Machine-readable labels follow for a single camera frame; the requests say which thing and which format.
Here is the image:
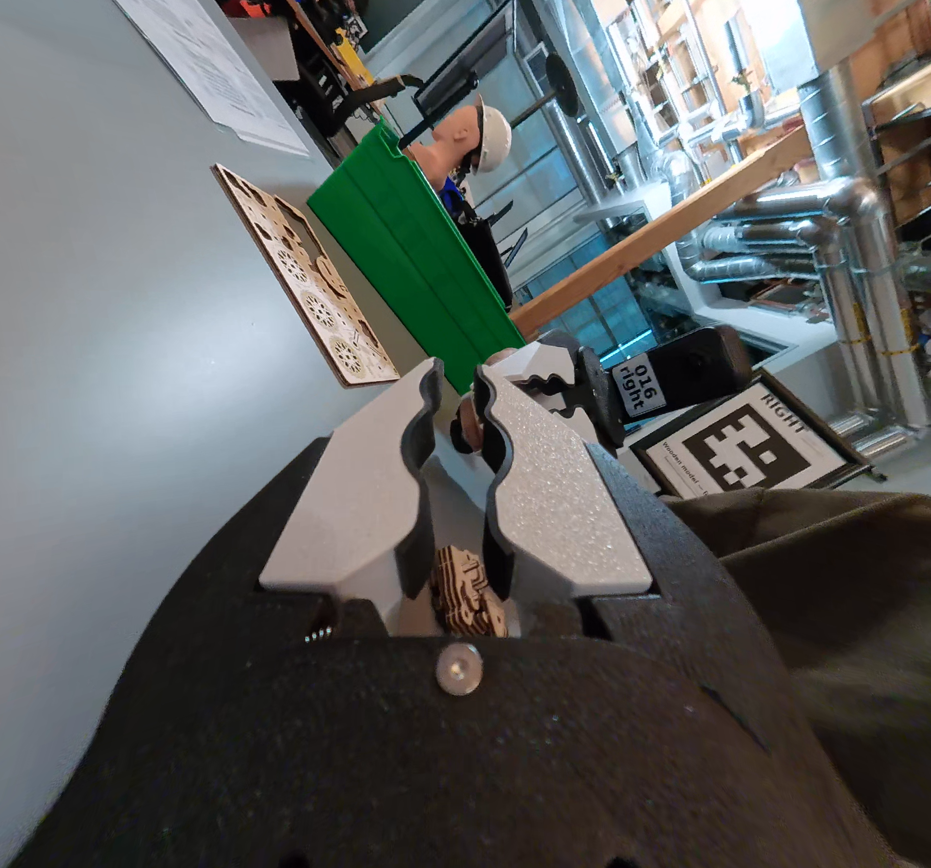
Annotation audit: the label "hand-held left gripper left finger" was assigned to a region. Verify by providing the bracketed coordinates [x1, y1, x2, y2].
[258, 357, 446, 636]

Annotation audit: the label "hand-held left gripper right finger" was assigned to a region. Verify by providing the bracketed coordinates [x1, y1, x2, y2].
[473, 365, 653, 601]

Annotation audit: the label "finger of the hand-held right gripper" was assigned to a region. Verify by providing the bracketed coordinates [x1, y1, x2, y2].
[487, 343, 580, 383]
[540, 382, 584, 421]

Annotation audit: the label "wooden model assembly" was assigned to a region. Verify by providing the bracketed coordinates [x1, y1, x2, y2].
[429, 544, 510, 640]

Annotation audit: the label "wooden parts sheet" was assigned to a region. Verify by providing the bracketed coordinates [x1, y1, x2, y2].
[211, 162, 401, 390]

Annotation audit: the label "person's right hand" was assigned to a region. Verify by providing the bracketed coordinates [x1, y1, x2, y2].
[454, 399, 487, 456]

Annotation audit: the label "framed marker sign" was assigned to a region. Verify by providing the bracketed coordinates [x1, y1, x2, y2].
[629, 370, 888, 501]

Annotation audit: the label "wooden beam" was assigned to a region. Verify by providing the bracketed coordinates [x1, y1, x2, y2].
[509, 122, 812, 339]

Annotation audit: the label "silver insulated pipes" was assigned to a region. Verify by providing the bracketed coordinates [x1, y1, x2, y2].
[684, 61, 931, 440]

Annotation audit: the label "green plastic bin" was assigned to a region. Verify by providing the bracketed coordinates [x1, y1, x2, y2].
[305, 117, 526, 396]

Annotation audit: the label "white hard hat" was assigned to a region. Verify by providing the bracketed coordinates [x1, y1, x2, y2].
[473, 103, 513, 174]

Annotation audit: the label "mannequin bust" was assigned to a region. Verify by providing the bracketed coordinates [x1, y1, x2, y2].
[403, 106, 514, 312]

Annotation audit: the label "olive green shirt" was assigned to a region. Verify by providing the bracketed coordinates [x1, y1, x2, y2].
[665, 486, 931, 868]

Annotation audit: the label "black disc stand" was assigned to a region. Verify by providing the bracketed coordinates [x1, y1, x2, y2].
[509, 53, 580, 129]

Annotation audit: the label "black office chair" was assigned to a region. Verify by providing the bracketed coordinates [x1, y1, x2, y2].
[327, 74, 424, 143]

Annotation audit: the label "black computer monitor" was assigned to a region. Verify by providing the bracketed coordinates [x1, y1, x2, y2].
[415, 0, 519, 114]

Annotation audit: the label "white paper sheet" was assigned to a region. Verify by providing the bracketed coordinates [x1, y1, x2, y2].
[65, 0, 310, 158]

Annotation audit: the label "silver ventilation duct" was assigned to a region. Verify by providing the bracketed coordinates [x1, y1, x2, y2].
[465, 0, 619, 207]

